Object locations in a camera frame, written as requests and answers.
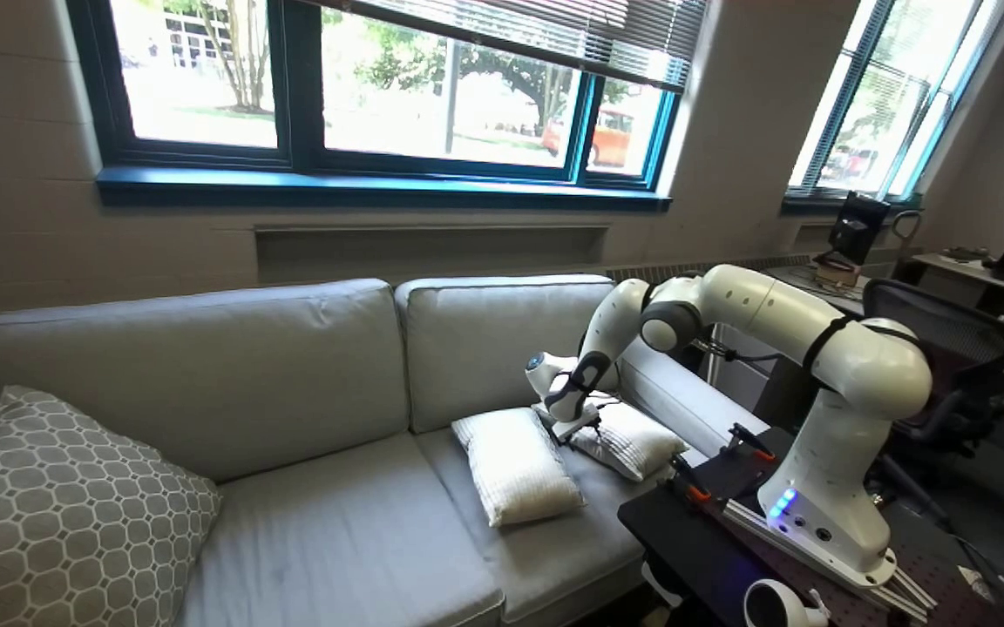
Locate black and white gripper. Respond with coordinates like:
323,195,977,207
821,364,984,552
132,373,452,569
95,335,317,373
534,389,597,446

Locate white cushion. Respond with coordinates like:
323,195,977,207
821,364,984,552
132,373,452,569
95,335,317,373
452,409,581,530
573,393,688,483

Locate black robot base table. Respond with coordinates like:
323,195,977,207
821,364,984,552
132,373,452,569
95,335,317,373
616,448,1004,627

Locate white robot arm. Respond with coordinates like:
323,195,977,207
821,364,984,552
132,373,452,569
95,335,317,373
525,265,930,586

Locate grey fabric sofa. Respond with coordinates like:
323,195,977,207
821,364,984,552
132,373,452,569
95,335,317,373
0,272,773,627

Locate white VR controller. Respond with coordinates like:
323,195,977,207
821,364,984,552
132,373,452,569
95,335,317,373
741,577,828,627

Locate black monitor on desk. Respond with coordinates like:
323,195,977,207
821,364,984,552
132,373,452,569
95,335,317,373
828,195,895,265

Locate dark window blinds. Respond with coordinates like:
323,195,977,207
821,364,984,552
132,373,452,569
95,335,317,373
311,0,708,87

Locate black office chair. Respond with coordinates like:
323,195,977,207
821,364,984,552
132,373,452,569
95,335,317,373
866,280,1004,460

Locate blue framed window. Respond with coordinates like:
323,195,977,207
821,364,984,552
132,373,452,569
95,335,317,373
66,0,699,207
785,0,1004,213

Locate grey patterned cushion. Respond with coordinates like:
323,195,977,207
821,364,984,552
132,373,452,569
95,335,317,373
0,387,222,627

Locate orange handled clamp front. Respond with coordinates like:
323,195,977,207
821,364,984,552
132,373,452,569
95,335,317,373
669,458,717,507

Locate orange handled clamp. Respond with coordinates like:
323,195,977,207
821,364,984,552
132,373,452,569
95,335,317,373
669,458,717,507
727,422,776,464

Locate orange handled clamp rear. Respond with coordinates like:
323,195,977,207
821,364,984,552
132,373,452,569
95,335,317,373
727,422,776,464

